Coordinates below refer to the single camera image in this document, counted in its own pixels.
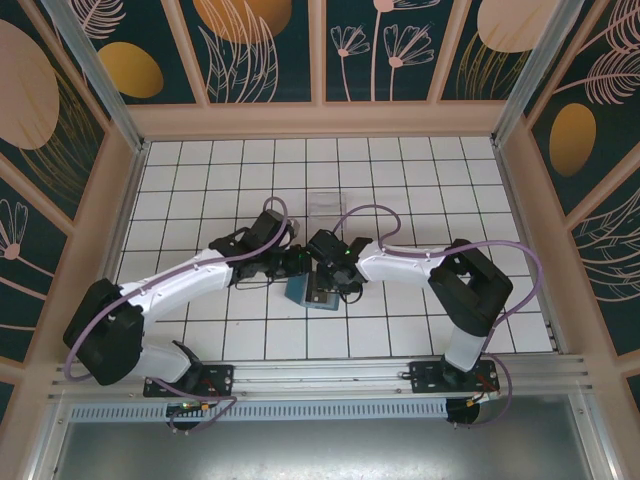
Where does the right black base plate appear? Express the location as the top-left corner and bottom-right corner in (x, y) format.
(408, 360), (501, 394)

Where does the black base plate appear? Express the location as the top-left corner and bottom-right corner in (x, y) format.
(408, 360), (501, 394)
(143, 363), (236, 399)

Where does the grey metal sheet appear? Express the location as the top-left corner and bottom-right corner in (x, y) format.
(52, 393), (619, 480)

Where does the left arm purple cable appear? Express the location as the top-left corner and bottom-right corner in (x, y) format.
(63, 196), (246, 435)

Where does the teal card holder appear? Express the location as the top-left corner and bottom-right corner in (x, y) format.
(284, 272), (342, 311)

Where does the grey slotted cable duct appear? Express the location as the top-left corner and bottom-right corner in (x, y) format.
(69, 398), (450, 422)

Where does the aluminium mounting rail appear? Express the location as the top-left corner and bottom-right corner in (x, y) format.
(48, 354), (599, 401)

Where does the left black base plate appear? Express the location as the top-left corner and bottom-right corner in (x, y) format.
(143, 363), (236, 399)

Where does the clear acrylic box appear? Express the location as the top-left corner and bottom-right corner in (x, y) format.
(307, 191), (349, 221)

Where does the small circuit board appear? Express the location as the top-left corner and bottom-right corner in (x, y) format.
(167, 401), (214, 416)

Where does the aluminium corner post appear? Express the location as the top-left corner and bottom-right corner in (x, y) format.
(492, 0), (586, 146)
(40, 0), (151, 154)

